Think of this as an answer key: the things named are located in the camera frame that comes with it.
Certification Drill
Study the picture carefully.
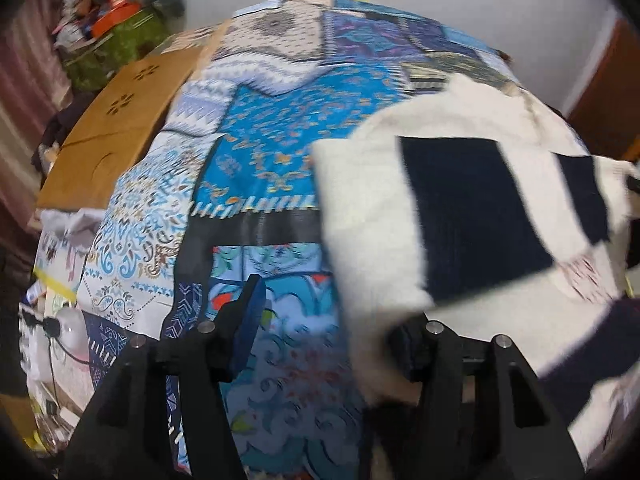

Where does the white and navy knit sweater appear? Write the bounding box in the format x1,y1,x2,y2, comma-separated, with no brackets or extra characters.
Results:
311,74,639,460

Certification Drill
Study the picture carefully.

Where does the blue patchwork patterned bedspread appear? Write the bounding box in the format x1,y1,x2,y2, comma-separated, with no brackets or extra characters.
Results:
74,0,597,480

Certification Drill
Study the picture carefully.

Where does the pink striped curtain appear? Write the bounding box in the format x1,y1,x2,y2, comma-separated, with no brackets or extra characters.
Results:
1,0,72,229

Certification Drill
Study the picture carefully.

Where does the green patterned storage bag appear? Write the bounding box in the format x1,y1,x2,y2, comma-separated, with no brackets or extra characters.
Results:
61,9,169,92

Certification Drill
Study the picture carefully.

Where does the orange box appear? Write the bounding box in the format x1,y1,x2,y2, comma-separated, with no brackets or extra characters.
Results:
91,3,142,38

